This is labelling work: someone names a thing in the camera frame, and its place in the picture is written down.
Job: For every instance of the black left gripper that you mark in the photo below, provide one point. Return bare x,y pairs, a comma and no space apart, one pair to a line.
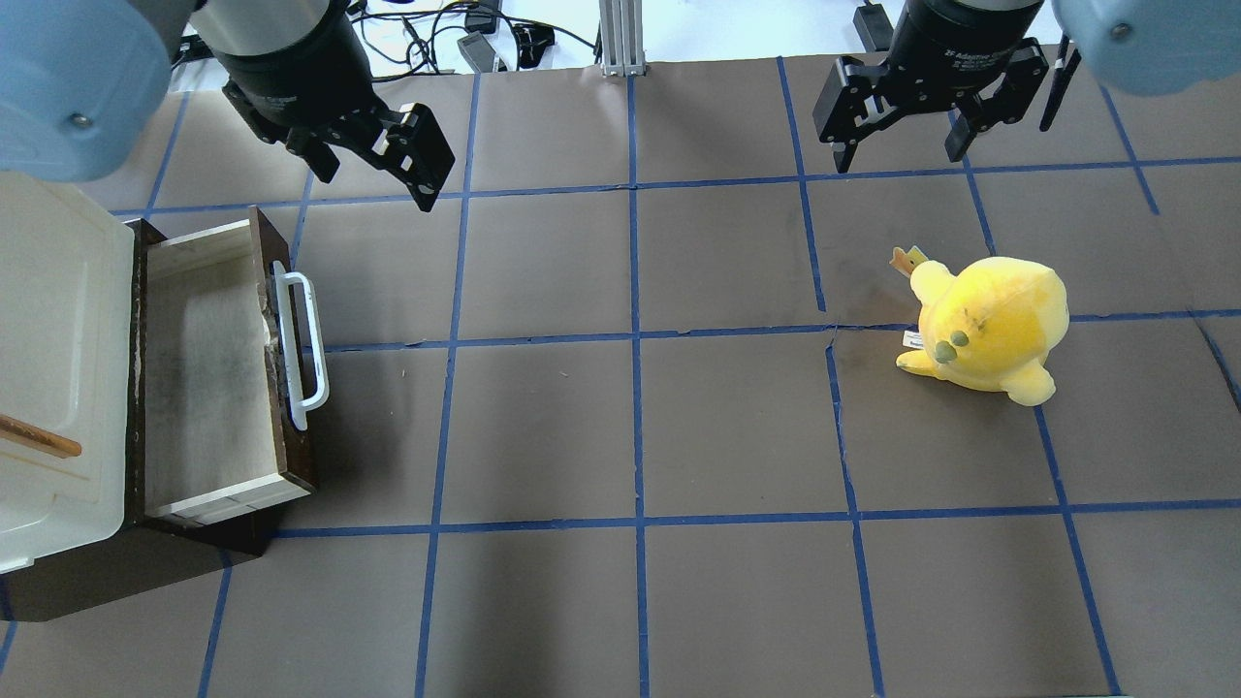
288,70

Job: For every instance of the wooden drawer with white handle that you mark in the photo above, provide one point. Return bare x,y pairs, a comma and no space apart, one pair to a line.
233,363

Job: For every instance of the yellow plush dinosaur toy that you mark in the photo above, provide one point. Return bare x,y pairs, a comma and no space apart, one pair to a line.
989,328

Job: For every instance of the dark wooden drawer cabinet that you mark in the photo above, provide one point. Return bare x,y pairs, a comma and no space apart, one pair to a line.
144,553

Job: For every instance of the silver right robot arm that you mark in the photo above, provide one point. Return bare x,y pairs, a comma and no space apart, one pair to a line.
1146,48

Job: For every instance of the white plastic storage box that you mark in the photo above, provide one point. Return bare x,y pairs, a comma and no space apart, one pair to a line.
66,319

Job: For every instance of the aluminium frame post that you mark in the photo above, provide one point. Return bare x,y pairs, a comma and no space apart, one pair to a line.
621,39

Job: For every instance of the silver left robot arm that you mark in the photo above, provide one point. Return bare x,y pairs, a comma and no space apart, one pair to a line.
81,79

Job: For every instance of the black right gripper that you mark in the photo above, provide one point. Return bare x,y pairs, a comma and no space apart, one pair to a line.
955,44

